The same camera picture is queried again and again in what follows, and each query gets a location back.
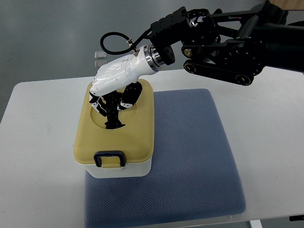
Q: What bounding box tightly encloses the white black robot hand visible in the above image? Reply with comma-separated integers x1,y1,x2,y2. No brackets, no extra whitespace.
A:
89,44,164,117

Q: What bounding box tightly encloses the upper floor plate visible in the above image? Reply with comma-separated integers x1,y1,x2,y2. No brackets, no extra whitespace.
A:
94,51,107,59

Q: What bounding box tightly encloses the black front latch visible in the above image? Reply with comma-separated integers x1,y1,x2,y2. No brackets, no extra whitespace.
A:
93,151,126,168

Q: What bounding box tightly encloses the yellow box lid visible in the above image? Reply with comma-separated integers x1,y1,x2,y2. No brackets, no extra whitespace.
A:
74,79,154,165

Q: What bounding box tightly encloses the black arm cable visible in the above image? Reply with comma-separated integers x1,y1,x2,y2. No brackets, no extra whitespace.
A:
100,28,152,56

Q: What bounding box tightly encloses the cardboard box corner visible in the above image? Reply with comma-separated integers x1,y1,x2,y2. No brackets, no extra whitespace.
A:
270,0,304,10

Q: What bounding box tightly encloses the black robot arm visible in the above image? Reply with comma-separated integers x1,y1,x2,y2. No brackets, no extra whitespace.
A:
148,0,304,86

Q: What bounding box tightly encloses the white storage box base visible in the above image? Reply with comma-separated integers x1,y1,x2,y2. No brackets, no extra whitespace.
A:
83,157,152,179

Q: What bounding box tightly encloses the blue grey fabric mat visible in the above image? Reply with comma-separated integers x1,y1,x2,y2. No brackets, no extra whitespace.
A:
85,88,246,228

